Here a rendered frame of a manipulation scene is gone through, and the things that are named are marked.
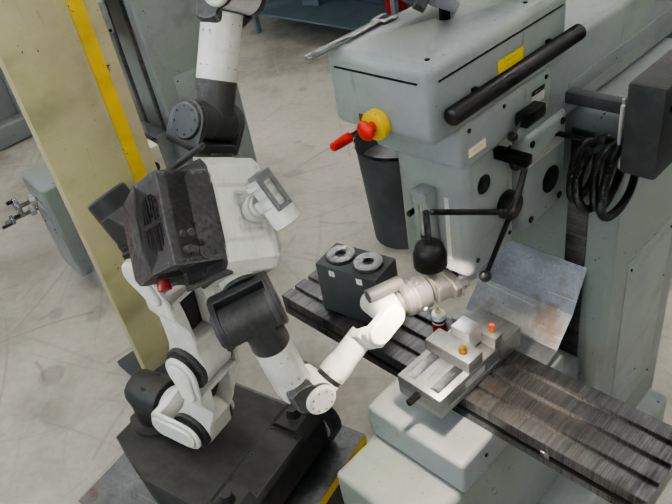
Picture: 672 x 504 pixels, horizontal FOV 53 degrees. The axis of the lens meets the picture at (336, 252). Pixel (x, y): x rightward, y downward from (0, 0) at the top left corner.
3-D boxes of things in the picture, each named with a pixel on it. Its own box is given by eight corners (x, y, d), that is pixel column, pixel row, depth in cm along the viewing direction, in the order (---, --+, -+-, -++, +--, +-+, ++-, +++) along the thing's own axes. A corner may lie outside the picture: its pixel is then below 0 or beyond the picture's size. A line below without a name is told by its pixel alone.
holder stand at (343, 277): (382, 328, 206) (374, 278, 194) (324, 308, 217) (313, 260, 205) (401, 304, 213) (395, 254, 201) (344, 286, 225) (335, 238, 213)
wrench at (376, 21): (315, 62, 124) (314, 57, 124) (300, 59, 127) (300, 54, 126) (398, 18, 137) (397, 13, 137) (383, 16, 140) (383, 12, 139)
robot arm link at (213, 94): (178, 74, 144) (173, 138, 147) (209, 79, 140) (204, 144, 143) (214, 79, 154) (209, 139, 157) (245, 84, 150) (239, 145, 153)
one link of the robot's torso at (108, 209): (77, 213, 171) (103, 192, 158) (114, 188, 180) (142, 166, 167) (146, 298, 178) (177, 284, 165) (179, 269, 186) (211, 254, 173)
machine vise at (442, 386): (441, 419, 175) (438, 391, 168) (399, 391, 184) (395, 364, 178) (520, 344, 192) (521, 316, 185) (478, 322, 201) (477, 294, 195)
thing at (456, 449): (466, 496, 178) (464, 469, 171) (369, 431, 200) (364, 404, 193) (564, 382, 204) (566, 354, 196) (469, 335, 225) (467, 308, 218)
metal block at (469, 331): (469, 351, 181) (468, 335, 178) (452, 341, 185) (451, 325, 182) (481, 340, 184) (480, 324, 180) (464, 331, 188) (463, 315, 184)
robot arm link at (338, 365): (375, 357, 163) (326, 420, 162) (353, 337, 171) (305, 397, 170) (350, 339, 156) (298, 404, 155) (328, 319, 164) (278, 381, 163)
